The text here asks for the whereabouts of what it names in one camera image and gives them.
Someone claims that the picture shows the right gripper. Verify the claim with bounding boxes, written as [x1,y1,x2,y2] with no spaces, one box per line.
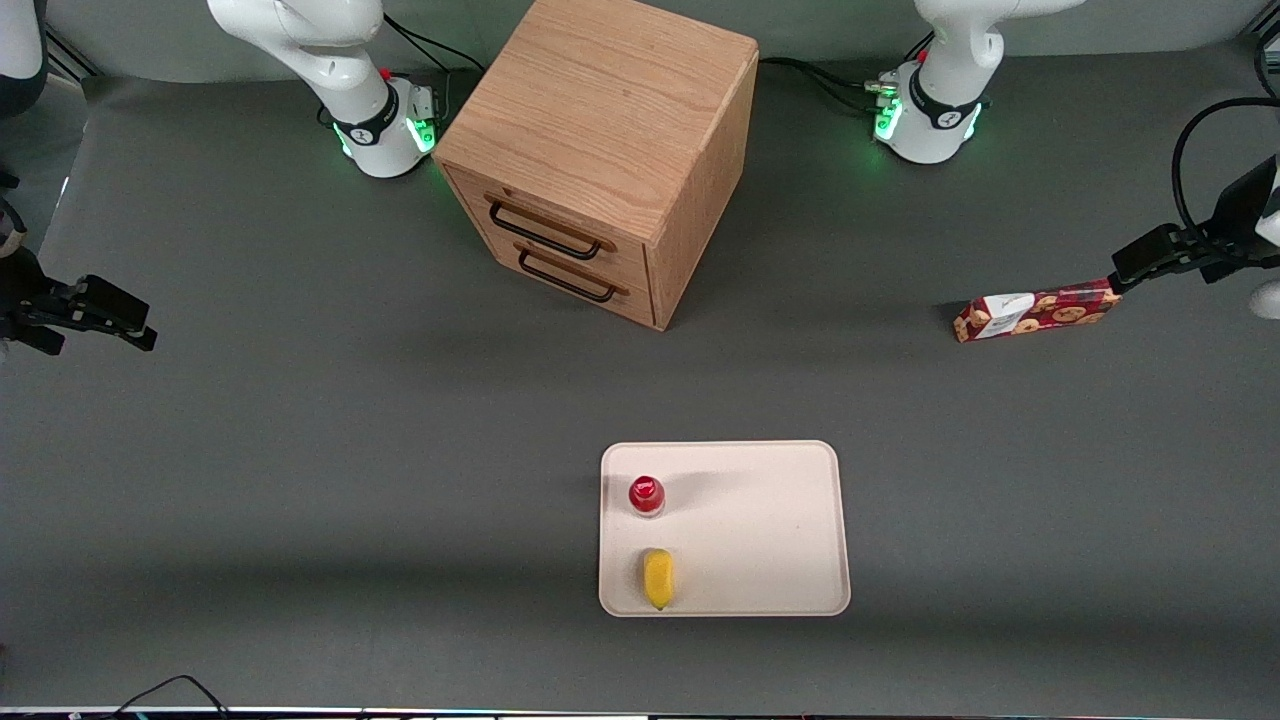
[0,245,159,357]

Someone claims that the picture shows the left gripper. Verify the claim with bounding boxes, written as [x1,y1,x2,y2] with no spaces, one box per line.
[1110,155,1280,294]

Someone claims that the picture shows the red cookie box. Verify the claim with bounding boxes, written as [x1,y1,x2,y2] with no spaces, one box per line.
[953,278,1124,344]

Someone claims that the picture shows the beige plastic tray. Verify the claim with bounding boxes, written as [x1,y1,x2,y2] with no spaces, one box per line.
[598,440,852,618]

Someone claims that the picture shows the dark grey table mat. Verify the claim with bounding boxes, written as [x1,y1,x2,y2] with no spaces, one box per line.
[0,35,1280,714]

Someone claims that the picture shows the wooden drawer cabinet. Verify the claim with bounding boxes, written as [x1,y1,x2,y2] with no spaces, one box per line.
[432,0,760,332]

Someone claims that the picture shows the yellow banana toy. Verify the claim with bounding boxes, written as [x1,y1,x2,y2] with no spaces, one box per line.
[642,548,676,611]

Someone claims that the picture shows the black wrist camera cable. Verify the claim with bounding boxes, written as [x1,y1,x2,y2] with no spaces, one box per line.
[1171,96,1280,263]

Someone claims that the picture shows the thin black table edge cable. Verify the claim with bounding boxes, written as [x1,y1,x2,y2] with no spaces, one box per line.
[98,674,233,720]

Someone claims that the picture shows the black left arm base cable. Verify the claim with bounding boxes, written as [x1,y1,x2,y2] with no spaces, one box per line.
[757,56,883,114]

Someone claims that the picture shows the black arm base cable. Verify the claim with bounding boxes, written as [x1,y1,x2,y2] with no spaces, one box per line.
[757,56,883,114]
[383,14,487,77]

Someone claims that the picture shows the black right arm base cable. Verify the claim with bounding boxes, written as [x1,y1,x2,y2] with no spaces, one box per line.
[383,14,487,77]

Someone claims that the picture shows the long black drawer handle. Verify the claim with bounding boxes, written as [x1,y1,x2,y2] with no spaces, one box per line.
[487,195,617,262]

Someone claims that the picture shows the short black drawer handle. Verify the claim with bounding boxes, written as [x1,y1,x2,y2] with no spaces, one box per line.
[516,245,630,304]

